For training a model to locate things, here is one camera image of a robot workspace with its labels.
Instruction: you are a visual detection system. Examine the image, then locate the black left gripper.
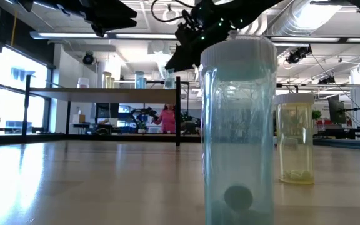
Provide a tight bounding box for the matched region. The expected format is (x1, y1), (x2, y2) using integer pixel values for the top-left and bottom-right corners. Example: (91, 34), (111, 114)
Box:
(73, 0), (138, 38)

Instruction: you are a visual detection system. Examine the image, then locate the black ceiling spotlight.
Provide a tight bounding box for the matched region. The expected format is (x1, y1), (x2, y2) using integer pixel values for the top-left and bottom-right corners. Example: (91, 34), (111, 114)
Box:
(82, 51), (95, 66)

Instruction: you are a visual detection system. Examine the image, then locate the teal pill bottle white cap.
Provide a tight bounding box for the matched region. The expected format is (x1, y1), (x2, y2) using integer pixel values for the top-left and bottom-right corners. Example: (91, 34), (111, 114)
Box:
(199, 35), (278, 225)

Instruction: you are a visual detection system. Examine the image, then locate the wooden shelf black frame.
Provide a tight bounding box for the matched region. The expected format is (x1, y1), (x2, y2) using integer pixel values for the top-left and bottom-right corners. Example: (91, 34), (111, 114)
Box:
(21, 74), (182, 147)

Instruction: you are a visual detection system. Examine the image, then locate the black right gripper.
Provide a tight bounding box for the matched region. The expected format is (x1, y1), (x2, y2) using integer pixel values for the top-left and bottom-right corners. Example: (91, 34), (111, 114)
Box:
(164, 0), (243, 72)

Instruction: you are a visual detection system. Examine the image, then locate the yellow pill bottle white cap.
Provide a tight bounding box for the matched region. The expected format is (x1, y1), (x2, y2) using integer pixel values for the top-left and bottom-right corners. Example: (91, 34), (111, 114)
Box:
(102, 71), (113, 89)
(274, 92), (316, 185)

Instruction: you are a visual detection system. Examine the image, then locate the silver ventilation duct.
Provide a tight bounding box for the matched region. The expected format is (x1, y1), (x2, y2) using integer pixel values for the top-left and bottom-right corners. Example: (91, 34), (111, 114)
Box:
(269, 0), (343, 36)

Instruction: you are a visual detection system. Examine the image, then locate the dark round tablet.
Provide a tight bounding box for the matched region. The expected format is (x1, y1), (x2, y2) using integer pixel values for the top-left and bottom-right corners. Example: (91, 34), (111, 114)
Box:
(224, 185), (254, 212)

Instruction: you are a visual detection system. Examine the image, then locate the ceiling strip light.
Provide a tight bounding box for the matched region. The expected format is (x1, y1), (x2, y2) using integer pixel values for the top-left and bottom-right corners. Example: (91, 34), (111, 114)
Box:
(29, 31), (360, 44)

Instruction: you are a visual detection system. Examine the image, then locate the black computer monitor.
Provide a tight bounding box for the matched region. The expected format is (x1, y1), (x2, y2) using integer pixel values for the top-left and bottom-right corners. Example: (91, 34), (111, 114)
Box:
(327, 94), (347, 124)

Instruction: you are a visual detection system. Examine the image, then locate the small green potted plant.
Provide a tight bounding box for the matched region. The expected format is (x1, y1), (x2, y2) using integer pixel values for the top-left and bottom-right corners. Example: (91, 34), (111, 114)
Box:
(311, 109), (323, 126)

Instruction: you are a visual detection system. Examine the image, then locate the clear pill bottle white cap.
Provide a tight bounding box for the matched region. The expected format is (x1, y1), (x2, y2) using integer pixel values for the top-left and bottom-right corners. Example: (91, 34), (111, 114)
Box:
(77, 77), (91, 89)

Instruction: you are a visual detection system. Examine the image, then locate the grey-capped bottle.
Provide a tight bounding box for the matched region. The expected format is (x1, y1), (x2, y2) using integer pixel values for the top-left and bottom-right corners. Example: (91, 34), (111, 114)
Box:
(164, 68), (176, 89)

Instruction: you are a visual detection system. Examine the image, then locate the person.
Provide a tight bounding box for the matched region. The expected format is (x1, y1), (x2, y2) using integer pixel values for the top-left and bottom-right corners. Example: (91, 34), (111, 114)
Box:
(152, 104), (177, 134)

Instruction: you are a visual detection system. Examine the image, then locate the black aluminium table frame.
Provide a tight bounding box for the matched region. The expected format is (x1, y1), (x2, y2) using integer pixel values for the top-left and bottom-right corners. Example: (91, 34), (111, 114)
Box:
(0, 132), (360, 152)

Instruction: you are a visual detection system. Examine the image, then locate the black track light cluster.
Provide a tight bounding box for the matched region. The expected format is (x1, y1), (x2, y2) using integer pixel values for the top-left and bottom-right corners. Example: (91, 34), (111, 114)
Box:
(285, 46), (313, 64)

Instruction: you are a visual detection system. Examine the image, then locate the black display screen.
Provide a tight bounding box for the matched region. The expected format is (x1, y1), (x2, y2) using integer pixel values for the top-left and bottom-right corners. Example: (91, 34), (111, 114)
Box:
(95, 102), (121, 119)

